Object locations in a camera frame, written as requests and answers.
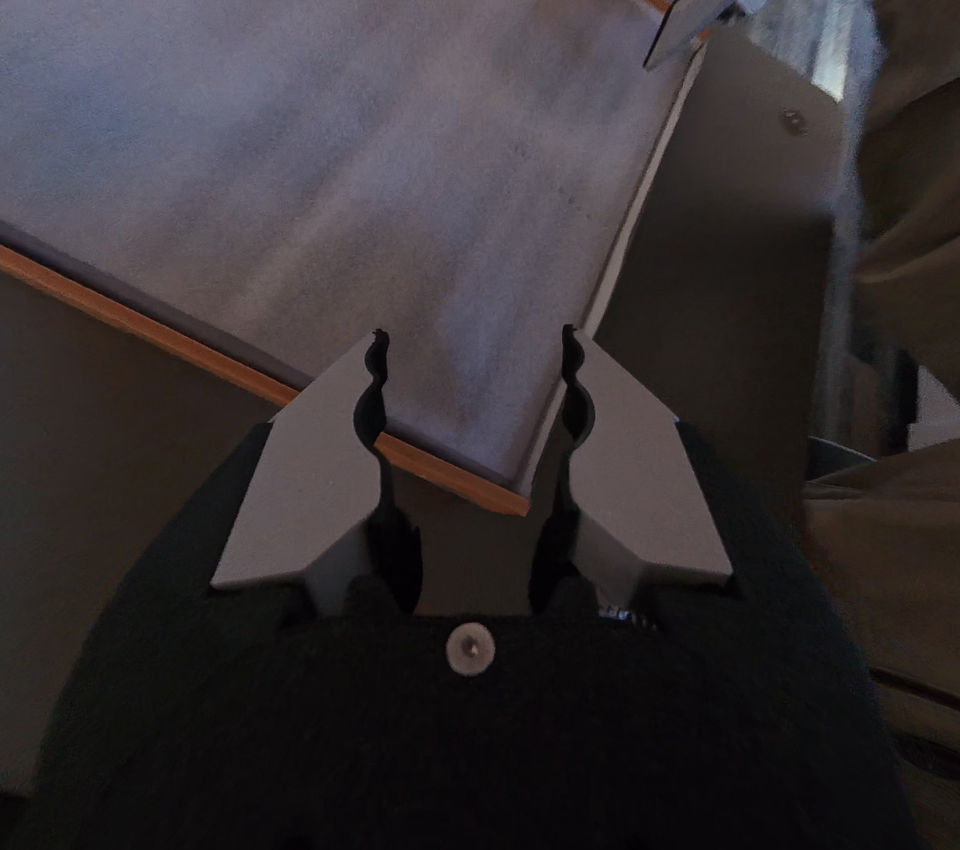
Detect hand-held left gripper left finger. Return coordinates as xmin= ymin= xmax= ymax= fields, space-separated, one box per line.
xmin=210 ymin=328 xmax=423 ymax=618

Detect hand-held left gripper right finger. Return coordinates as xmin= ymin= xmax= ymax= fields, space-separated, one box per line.
xmin=527 ymin=323 xmax=735 ymax=617

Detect white and orange cardboard box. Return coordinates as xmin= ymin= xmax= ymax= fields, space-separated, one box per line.
xmin=0 ymin=0 xmax=710 ymax=517

